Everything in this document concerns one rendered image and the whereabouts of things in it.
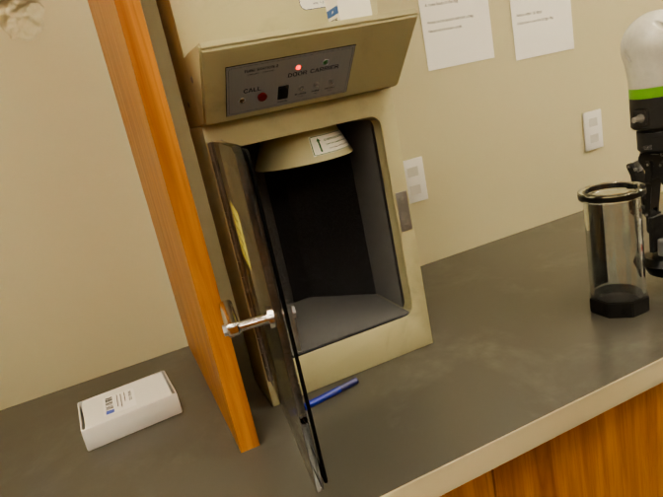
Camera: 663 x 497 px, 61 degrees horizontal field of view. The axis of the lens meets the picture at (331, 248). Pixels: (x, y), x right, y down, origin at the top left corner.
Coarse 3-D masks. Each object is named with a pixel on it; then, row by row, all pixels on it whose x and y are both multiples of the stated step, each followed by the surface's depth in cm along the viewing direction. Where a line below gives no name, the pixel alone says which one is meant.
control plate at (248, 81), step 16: (336, 48) 78; (352, 48) 80; (256, 64) 74; (272, 64) 76; (288, 64) 77; (304, 64) 78; (320, 64) 79; (336, 64) 81; (240, 80) 76; (256, 80) 77; (272, 80) 78; (288, 80) 79; (304, 80) 81; (320, 80) 82; (336, 80) 83; (240, 96) 78; (256, 96) 79; (272, 96) 80; (288, 96) 82; (304, 96) 83; (320, 96) 85; (240, 112) 80
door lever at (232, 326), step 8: (224, 304) 67; (232, 304) 67; (224, 312) 64; (232, 312) 64; (224, 320) 62; (232, 320) 61; (240, 320) 61; (248, 320) 61; (256, 320) 61; (264, 320) 61; (224, 328) 60; (232, 328) 60; (240, 328) 60; (248, 328) 61; (272, 328) 61; (232, 336) 60
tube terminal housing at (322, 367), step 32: (160, 0) 83; (192, 0) 79; (224, 0) 80; (256, 0) 82; (288, 0) 84; (192, 32) 79; (224, 32) 81; (256, 32) 83; (192, 96) 81; (352, 96) 90; (384, 96) 93; (192, 128) 89; (224, 128) 83; (256, 128) 85; (288, 128) 87; (384, 128) 94; (384, 160) 98; (224, 224) 87; (224, 256) 96; (416, 256) 100; (416, 288) 102; (416, 320) 103; (256, 352) 95; (320, 352) 96; (352, 352) 99; (384, 352) 101; (320, 384) 97
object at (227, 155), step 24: (216, 144) 71; (240, 168) 53; (240, 192) 58; (240, 216) 65; (264, 264) 56; (264, 288) 59; (264, 312) 67; (264, 336) 78; (288, 360) 58; (288, 384) 62; (288, 408) 71; (312, 456) 62; (312, 480) 65
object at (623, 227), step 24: (600, 192) 102; (624, 192) 94; (600, 216) 96; (624, 216) 95; (600, 240) 98; (624, 240) 96; (600, 264) 99; (624, 264) 97; (600, 288) 101; (624, 288) 98
